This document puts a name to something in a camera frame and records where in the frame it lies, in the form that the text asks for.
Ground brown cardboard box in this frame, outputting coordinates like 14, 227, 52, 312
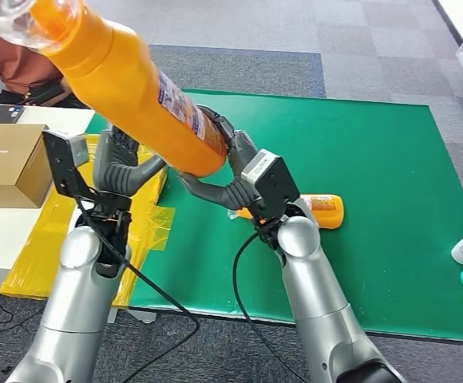
0, 124, 54, 210

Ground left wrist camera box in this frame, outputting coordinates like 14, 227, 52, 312
42, 128, 133, 214

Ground yellow plastic sheet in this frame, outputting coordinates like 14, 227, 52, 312
0, 133, 176, 310

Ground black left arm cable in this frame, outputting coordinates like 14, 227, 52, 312
73, 195, 201, 383

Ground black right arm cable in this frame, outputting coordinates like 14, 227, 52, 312
231, 219, 310, 383

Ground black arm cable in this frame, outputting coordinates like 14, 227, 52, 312
231, 219, 310, 383
73, 195, 201, 383

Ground green table mat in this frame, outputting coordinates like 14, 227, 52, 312
85, 89, 463, 345

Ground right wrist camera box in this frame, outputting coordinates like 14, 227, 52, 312
240, 148, 301, 223

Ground black floor cables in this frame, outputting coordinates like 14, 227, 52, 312
0, 291, 45, 335

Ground orange Tide detergent bottle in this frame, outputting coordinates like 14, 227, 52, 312
227, 194, 345, 231
0, 0, 229, 179

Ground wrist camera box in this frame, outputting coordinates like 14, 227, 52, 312
42, 128, 133, 214
240, 148, 301, 223

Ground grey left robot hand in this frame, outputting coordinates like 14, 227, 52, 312
91, 124, 167, 198

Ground person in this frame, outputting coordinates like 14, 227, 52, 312
0, 5, 91, 110

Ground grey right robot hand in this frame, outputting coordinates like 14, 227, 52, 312
177, 105, 265, 212

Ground person's black glove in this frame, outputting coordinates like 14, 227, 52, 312
19, 79, 71, 107

